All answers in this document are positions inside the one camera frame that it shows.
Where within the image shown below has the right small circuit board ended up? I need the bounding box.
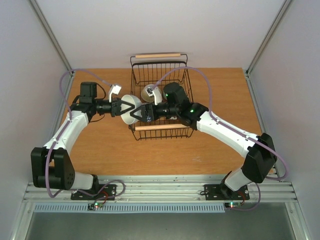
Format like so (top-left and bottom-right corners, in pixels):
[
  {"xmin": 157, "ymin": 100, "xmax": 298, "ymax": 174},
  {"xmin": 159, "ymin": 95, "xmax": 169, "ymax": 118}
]
[{"xmin": 224, "ymin": 201, "xmax": 243, "ymax": 209}]

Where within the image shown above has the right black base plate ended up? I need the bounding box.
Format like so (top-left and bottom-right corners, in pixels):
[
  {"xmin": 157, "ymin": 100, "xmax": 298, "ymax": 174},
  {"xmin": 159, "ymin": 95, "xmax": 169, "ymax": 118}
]
[{"xmin": 200, "ymin": 184, "xmax": 250, "ymax": 201}]

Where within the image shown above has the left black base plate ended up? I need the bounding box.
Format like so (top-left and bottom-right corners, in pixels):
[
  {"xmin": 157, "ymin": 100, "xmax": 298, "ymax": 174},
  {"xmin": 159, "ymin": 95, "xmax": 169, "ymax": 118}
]
[{"xmin": 70, "ymin": 184, "xmax": 117, "ymax": 201}]

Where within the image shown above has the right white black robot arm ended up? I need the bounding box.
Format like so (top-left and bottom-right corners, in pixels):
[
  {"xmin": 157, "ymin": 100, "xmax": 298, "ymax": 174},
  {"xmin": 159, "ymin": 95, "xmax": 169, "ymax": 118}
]
[{"xmin": 130, "ymin": 82, "xmax": 277, "ymax": 200}]

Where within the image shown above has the black wire dish rack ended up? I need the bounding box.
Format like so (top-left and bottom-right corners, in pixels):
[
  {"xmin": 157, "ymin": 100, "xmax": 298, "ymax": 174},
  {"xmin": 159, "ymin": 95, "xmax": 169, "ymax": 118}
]
[{"xmin": 129, "ymin": 52, "xmax": 193, "ymax": 141}]

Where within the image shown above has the plain white ribbed bowl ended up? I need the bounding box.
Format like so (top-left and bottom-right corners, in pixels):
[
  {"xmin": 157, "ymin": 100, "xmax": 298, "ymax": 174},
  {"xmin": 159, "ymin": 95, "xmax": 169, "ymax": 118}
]
[{"xmin": 121, "ymin": 94, "xmax": 142, "ymax": 125}]

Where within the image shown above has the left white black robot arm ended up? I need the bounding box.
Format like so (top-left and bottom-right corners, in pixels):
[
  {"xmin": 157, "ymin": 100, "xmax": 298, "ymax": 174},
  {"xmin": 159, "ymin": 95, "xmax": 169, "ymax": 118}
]
[{"xmin": 30, "ymin": 82, "xmax": 134, "ymax": 199}]

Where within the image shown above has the left small circuit board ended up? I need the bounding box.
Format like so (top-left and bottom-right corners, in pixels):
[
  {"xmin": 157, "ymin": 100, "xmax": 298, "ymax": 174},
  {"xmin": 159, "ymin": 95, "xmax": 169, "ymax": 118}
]
[{"xmin": 87, "ymin": 202, "xmax": 104, "ymax": 211}]

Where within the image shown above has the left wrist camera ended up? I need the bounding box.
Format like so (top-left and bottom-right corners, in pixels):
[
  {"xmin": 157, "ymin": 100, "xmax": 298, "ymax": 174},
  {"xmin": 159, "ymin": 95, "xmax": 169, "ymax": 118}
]
[{"xmin": 108, "ymin": 84, "xmax": 122, "ymax": 103}]

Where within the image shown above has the yellow patterned bowl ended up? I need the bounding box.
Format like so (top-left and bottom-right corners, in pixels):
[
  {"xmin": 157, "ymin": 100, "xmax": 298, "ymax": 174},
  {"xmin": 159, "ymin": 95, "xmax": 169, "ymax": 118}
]
[{"xmin": 140, "ymin": 84, "xmax": 154, "ymax": 103}]

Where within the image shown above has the small circuit board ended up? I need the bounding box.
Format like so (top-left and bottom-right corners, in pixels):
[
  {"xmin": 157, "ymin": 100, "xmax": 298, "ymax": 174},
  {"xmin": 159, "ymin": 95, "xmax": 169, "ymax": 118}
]
[
  {"xmin": 87, "ymin": 202, "xmax": 104, "ymax": 211},
  {"xmin": 224, "ymin": 201, "xmax": 243, "ymax": 209}
]

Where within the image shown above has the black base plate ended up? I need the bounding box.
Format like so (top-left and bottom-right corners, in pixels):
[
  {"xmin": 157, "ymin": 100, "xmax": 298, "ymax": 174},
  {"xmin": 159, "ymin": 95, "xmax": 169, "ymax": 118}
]
[
  {"xmin": 70, "ymin": 184, "xmax": 117, "ymax": 201},
  {"xmin": 200, "ymin": 184, "xmax": 250, "ymax": 201}
]

